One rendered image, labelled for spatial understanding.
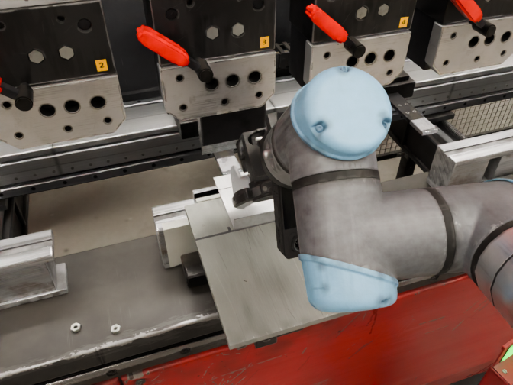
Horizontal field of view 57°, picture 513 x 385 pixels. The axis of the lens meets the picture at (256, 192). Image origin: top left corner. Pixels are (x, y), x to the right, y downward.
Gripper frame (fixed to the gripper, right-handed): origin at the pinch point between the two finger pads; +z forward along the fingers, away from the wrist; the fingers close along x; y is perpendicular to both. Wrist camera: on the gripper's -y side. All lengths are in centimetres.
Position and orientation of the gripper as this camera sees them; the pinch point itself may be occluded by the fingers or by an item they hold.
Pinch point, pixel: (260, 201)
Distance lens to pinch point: 70.1
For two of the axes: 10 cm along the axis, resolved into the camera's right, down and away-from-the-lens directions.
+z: -2.0, 1.7, 9.6
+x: -9.5, 2.1, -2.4
